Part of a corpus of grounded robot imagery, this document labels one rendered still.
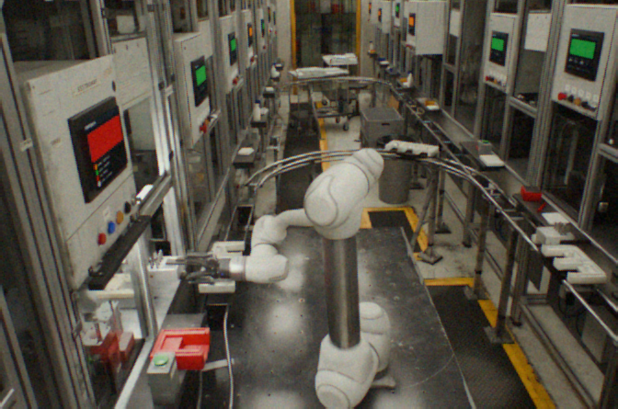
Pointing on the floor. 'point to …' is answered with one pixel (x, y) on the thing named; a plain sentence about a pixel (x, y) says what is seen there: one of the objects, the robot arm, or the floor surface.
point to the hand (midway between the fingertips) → (176, 267)
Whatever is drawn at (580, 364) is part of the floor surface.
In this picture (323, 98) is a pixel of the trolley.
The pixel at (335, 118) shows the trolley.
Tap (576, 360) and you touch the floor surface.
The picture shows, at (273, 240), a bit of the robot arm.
